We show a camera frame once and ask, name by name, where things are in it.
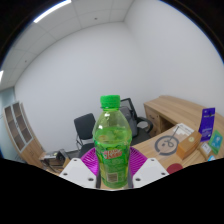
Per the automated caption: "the grey mesh office chair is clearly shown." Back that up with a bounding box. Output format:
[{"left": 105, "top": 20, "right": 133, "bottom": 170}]
[{"left": 119, "top": 97, "right": 154, "bottom": 146}]

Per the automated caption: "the beige small box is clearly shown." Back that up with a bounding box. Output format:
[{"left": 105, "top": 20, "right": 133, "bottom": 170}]
[{"left": 198, "top": 142, "right": 213, "bottom": 160}]

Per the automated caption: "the brown cardboard box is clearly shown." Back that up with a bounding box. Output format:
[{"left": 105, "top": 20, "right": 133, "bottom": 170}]
[{"left": 39, "top": 149, "right": 64, "bottom": 172}]

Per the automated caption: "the wooden side desk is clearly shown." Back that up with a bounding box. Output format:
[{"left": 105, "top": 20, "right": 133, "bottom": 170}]
[{"left": 143, "top": 95, "right": 224, "bottom": 138}]

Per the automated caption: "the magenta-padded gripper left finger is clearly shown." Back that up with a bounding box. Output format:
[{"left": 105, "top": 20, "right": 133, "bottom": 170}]
[{"left": 59, "top": 147, "right": 101, "bottom": 189}]

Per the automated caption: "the green flat packet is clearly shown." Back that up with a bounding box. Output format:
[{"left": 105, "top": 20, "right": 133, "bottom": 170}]
[{"left": 207, "top": 129, "right": 224, "bottom": 155}]

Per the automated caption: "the green drink bottle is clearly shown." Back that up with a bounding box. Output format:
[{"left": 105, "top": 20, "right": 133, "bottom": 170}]
[{"left": 92, "top": 94, "right": 133, "bottom": 189}]

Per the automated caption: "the white paper sheet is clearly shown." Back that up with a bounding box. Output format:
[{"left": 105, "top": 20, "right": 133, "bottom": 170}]
[{"left": 172, "top": 122, "right": 195, "bottom": 137}]

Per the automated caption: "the wooden shelf cabinet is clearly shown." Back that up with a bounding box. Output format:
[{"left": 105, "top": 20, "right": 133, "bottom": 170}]
[{"left": 2, "top": 101, "right": 46, "bottom": 168}]

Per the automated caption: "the purple retail package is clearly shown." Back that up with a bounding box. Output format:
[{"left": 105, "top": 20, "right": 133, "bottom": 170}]
[{"left": 198, "top": 107, "right": 216, "bottom": 143}]

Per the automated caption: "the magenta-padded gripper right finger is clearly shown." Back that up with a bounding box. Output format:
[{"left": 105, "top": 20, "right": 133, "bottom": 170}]
[{"left": 127, "top": 146, "right": 169, "bottom": 189}]

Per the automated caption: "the rectangular ceiling light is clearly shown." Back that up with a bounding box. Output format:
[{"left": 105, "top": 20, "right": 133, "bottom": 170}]
[{"left": 33, "top": 0, "right": 73, "bottom": 24}]

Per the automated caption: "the black office chair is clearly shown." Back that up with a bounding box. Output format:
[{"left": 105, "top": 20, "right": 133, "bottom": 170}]
[{"left": 73, "top": 112, "right": 98, "bottom": 158}]

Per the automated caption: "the orange cardboard box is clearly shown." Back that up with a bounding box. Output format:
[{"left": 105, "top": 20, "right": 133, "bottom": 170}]
[{"left": 175, "top": 130, "right": 203, "bottom": 160}]

